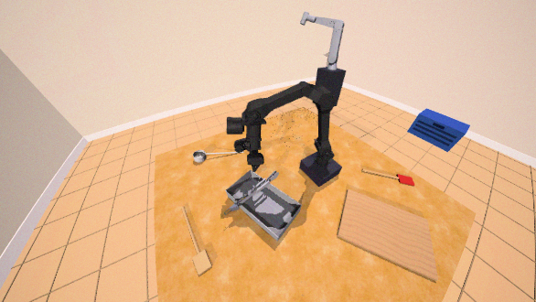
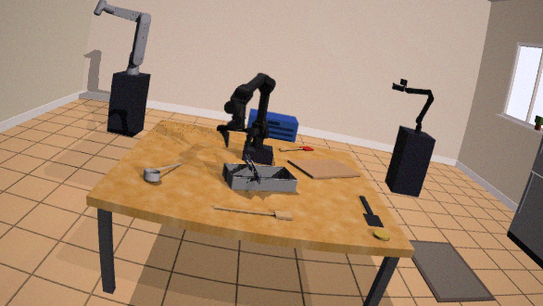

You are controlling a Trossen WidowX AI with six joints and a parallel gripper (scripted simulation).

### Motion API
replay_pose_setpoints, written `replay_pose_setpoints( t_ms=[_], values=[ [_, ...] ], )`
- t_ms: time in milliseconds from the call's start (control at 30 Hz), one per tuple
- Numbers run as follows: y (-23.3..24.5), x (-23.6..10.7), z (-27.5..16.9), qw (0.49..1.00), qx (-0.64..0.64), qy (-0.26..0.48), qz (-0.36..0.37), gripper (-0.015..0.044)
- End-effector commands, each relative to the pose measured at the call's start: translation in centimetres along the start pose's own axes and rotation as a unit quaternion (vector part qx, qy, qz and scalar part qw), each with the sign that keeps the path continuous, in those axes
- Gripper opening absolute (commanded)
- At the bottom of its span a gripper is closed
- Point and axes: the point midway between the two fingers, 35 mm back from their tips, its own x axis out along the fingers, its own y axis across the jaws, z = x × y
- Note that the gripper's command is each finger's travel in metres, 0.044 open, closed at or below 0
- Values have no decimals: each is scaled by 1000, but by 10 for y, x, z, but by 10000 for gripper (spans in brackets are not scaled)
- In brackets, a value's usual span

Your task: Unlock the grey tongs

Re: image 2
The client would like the light wooden board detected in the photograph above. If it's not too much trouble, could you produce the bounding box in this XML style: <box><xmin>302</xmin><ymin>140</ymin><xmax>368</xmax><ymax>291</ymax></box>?
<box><xmin>288</xmin><ymin>159</ymin><xmax>361</xmax><ymax>180</ymax></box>

